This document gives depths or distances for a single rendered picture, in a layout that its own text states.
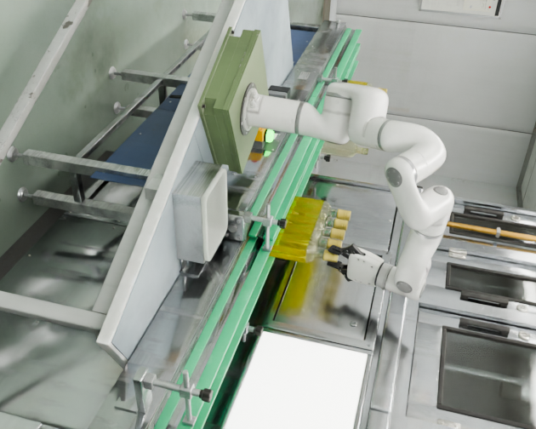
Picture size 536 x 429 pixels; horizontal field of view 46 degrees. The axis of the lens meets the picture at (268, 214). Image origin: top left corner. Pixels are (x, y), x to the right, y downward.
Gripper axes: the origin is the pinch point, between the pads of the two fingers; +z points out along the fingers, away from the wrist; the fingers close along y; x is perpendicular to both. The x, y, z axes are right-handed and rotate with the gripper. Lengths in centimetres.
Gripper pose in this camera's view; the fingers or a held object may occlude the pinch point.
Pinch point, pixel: (334, 256)
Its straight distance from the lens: 195.8
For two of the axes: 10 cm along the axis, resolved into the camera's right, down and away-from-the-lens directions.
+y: 0.2, -8.1, -5.9
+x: -5.1, 5.0, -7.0
